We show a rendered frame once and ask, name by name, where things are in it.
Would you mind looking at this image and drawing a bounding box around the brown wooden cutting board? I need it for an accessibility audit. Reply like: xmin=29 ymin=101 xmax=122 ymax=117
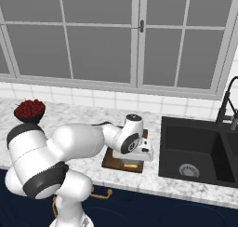
xmin=101 ymin=128 xmax=150 ymax=174

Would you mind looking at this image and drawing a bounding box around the navy cupboard door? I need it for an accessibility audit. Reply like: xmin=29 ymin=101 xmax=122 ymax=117
xmin=0 ymin=167 xmax=60 ymax=227

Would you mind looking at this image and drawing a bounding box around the gold drawer handle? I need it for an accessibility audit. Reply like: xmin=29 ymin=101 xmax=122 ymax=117
xmin=90 ymin=188 xmax=113 ymax=200

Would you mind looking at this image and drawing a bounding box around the black sink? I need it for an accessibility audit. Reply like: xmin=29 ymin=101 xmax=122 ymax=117
xmin=158 ymin=115 xmax=238 ymax=189

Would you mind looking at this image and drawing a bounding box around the dark bowl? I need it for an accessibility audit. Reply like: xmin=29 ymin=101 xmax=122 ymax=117
xmin=14 ymin=109 xmax=46 ymax=125

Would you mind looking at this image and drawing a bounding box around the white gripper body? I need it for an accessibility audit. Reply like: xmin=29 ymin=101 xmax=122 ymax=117
xmin=112 ymin=145 xmax=154 ymax=166

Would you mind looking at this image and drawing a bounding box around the navy drawer front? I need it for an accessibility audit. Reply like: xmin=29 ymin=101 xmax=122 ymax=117
xmin=81 ymin=183 xmax=238 ymax=227

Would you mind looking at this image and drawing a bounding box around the black tap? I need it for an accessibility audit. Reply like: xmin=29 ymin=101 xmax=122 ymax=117
xmin=216 ymin=75 xmax=238 ymax=131

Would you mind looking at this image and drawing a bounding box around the grey sink drain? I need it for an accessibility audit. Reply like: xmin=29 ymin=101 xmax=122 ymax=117
xmin=178 ymin=163 xmax=201 ymax=179

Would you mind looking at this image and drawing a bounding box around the dark window handle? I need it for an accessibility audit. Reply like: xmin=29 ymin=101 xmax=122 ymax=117
xmin=138 ymin=19 xmax=146 ymax=33

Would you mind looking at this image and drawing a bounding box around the white framed window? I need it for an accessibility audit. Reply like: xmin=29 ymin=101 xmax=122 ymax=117
xmin=0 ymin=0 xmax=238 ymax=100

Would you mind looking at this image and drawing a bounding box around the gold cupboard door handle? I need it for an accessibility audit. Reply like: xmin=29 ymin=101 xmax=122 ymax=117
xmin=51 ymin=195 xmax=60 ymax=220

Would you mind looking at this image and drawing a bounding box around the red berries heap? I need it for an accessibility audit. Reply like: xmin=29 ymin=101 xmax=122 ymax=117
xmin=13 ymin=99 xmax=46 ymax=120

